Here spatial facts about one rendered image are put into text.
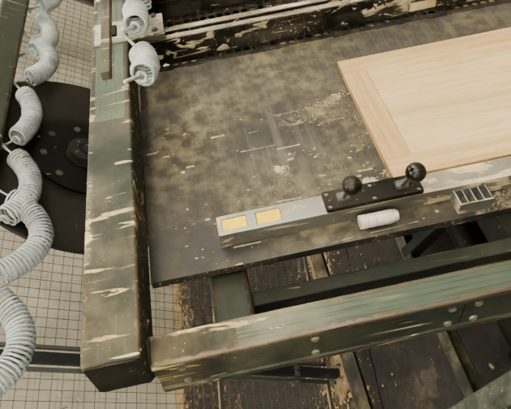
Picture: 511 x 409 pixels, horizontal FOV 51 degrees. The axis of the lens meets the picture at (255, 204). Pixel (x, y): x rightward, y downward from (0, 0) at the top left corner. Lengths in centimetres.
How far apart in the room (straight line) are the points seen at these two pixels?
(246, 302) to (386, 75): 70
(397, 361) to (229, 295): 212
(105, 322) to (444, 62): 104
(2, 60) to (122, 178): 107
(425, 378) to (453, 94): 186
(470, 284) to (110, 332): 61
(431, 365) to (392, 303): 199
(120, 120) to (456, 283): 80
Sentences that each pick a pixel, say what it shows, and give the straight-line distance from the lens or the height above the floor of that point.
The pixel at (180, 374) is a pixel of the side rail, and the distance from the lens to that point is 99.
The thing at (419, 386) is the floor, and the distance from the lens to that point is 301.
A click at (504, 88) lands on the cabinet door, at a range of 145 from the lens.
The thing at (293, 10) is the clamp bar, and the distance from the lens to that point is 164.
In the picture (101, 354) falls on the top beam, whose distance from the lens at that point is 93.
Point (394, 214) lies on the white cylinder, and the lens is 111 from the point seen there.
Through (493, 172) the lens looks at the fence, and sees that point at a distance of 120.
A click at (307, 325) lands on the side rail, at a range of 94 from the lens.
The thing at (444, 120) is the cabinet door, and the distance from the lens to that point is 133.
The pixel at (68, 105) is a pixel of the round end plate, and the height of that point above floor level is 191.
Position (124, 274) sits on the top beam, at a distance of 100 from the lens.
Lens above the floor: 212
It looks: 26 degrees down
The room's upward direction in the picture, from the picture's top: 78 degrees counter-clockwise
